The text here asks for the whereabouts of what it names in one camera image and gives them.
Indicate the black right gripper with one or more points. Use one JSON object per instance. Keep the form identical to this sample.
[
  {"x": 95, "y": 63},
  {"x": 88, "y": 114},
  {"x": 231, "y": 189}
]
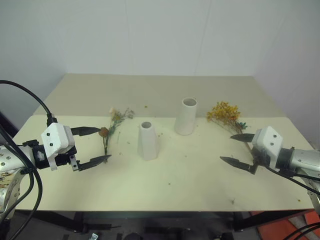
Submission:
[{"x": 258, "y": 157}]

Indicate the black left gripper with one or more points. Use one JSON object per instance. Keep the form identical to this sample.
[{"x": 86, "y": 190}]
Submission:
[{"x": 65, "y": 158}]

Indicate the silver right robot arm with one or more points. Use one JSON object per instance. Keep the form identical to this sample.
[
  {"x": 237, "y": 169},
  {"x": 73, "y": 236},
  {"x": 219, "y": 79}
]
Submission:
[{"x": 303, "y": 160}]

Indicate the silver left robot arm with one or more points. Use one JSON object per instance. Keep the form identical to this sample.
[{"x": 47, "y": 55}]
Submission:
[{"x": 10, "y": 156}]

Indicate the short white faceted vase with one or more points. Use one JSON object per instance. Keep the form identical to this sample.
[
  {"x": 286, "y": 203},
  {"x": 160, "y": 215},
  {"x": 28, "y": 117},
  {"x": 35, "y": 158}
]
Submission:
[{"x": 148, "y": 142}]

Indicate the tall white round vase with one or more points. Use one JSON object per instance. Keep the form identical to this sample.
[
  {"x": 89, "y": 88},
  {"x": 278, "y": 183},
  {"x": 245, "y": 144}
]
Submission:
[{"x": 186, "y": 117}]

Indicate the green and pink flower bunch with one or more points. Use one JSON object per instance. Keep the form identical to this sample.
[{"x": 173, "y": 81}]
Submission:
[{"x": 115, "y": 122}]

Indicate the yellow dried flower bunch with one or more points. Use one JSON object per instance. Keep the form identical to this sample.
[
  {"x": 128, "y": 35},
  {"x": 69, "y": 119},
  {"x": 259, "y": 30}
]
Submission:
[{"x": 225, "y": 112}]

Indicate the red floor object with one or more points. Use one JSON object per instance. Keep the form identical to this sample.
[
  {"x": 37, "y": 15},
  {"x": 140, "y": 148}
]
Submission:
[{"x": 275, "y": 225}]

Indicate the dark object beside table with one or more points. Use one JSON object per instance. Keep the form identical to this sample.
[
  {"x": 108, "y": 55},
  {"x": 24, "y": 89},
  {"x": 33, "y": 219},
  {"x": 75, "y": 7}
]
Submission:
[{"x": 5, "y": 130}]

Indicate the dark rounded shape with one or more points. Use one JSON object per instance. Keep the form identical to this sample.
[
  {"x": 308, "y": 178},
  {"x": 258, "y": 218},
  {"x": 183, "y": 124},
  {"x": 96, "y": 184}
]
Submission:
[{"x": 133, "y": 236}]

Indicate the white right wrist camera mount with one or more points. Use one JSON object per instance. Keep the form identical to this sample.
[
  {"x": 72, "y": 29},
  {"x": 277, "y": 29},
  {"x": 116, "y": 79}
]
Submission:
[{"x": 268, "y": 142}]

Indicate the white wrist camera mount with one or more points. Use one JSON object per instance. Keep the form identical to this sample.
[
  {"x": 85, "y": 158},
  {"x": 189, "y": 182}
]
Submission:
[
  {"x": 268, "y": 142},
  {"x": 56, "y": 137}
]

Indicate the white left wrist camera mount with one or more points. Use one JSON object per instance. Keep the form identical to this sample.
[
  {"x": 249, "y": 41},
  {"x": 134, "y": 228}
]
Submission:
[{"x": 56, "y": 137}]

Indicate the black table frame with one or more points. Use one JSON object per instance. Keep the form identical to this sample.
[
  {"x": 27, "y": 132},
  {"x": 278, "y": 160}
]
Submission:
[{"x": 62, "y": 216}]

